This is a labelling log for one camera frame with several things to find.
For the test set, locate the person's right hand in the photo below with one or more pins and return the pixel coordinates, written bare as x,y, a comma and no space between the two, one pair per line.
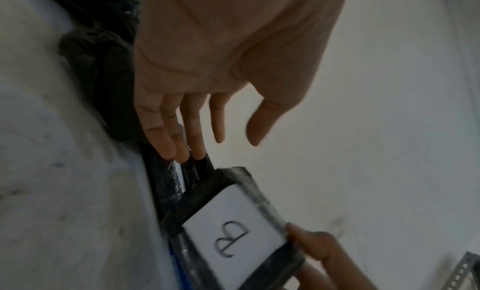
337,262

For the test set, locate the person's left hand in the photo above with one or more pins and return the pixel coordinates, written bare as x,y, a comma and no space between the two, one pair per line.
225,45

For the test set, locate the black packet with white label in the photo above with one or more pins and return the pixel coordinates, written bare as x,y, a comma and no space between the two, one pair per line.
232,223

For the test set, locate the grey perforated metal angle bar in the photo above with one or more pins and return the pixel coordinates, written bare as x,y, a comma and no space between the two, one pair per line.
463,272

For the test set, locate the dark crumpled cloth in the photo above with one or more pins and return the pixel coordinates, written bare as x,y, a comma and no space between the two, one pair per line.
101,75

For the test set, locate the black plastic-wrapped packet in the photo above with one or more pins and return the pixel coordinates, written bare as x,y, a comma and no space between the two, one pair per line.
168,176

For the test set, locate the blue strip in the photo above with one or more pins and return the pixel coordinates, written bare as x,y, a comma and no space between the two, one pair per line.
176,265

